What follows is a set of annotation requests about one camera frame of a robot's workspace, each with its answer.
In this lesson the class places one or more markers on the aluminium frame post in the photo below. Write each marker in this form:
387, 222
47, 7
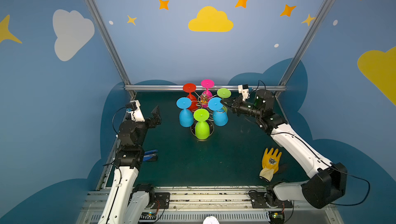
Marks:
94, 11
312, 30

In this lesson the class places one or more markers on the magenta wine glass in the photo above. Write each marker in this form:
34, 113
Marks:
207, 94

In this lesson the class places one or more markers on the yellow work glove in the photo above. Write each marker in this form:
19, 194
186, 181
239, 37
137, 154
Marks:
270, 164

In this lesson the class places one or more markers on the aluminium right frame post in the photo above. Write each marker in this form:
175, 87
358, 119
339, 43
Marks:
312, 30

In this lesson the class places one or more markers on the green wine glass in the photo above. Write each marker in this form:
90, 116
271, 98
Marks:
202, 129
223, 93

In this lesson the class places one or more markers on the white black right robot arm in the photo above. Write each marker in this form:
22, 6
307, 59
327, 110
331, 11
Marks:
327, 181

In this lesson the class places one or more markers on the red wine glass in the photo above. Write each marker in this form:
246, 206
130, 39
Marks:
190, 88

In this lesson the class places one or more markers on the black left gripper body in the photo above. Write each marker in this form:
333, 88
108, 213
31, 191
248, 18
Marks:
153, 118

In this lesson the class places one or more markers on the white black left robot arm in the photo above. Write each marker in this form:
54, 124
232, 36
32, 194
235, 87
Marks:
126, 203

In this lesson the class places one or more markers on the aluminium left frame post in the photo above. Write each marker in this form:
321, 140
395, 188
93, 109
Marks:
94, 11

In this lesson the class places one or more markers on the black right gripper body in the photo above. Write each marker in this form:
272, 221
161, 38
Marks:
234, 104

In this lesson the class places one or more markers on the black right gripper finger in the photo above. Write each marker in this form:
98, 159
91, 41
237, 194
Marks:
230, 106
228, 100

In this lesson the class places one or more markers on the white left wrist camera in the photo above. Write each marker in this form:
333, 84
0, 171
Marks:
133, 111

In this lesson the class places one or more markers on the blue wine glass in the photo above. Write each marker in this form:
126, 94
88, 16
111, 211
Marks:
186, 118
219, 115

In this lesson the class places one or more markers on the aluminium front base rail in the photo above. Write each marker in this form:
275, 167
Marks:
202, 204

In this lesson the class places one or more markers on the green wine glass front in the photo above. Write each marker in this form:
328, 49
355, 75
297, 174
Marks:
202, 129

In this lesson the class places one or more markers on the green wine glass back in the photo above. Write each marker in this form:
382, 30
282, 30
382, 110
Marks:
223, 93

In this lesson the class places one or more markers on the gold wire wine glass rack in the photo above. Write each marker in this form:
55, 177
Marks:
210, 120

